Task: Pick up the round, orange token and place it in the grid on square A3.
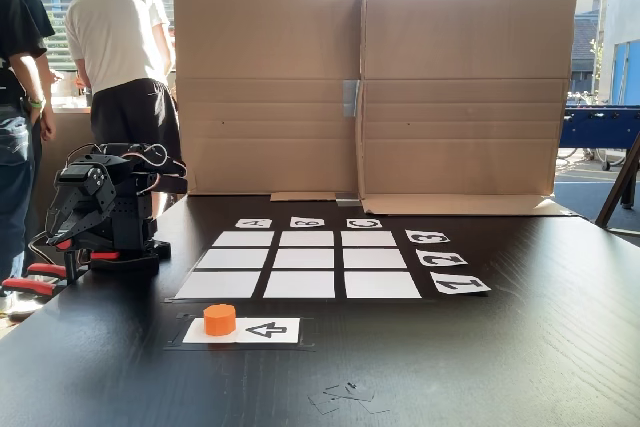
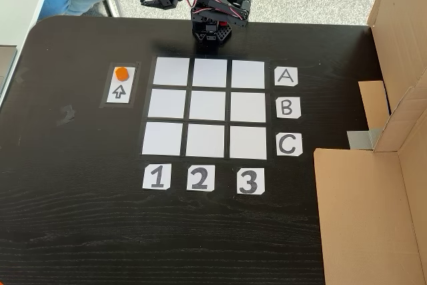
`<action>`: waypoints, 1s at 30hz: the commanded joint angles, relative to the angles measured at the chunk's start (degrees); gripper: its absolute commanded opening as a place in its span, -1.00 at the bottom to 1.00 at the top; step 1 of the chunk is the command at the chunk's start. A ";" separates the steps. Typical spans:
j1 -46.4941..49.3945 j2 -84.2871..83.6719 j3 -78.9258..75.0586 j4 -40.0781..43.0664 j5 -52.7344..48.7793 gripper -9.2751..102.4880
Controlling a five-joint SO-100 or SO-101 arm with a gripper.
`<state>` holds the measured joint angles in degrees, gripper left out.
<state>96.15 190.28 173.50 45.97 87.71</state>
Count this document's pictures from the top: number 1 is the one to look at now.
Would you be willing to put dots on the round orange token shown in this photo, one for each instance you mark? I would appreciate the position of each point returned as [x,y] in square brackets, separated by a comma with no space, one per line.
[220,321]

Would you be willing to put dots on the white nine-square paper grid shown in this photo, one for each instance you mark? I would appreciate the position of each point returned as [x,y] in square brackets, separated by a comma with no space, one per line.
[302,259]

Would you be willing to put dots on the red and black clamp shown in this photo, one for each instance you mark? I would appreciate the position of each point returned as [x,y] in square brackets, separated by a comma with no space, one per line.
[35,287]
[106,256]

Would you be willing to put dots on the wooden counter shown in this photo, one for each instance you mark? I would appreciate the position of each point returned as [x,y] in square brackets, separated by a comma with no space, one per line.
[65,147]

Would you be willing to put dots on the person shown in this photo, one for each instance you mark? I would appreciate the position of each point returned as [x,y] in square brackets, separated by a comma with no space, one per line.
[117,32]
[15,72]

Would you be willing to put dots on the paper label letter A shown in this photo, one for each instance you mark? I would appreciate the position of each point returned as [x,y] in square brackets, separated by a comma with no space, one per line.
[253,223]

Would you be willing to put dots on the paper label letter B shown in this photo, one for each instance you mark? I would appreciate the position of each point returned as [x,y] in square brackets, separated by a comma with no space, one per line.
[307,222]

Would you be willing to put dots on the white arrow paper sheet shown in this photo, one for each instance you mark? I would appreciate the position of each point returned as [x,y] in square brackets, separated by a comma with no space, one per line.
[270,331]

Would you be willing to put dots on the brown cardboard panel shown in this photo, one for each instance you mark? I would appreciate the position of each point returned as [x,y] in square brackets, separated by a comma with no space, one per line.
[265,47]
[465,47]

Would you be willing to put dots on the paper label letter C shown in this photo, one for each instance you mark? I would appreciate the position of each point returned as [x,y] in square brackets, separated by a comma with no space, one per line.
[364,223]

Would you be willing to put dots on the clear tape scrap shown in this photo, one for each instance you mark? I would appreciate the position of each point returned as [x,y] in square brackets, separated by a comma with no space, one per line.
[357,392]

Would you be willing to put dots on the paper label number 3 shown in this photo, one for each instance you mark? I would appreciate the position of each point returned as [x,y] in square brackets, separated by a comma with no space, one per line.
[427,236]

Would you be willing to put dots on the paper label number 2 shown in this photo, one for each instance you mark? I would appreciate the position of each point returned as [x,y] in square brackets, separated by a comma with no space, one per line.
[441,258]

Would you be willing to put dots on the paper label number 1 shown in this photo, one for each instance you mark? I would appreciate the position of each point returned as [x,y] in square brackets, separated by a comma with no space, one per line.
[460,285]

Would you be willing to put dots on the blue foosball table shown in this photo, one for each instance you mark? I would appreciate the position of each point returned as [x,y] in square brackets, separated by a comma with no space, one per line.
[600,122]

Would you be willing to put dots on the dark wooden easel leg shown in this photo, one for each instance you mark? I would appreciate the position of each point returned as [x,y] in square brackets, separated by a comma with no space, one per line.
[617,182]

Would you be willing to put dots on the grey duct tape strip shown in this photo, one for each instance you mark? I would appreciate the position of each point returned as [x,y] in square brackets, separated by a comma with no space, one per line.
[351,99]
[347,200]

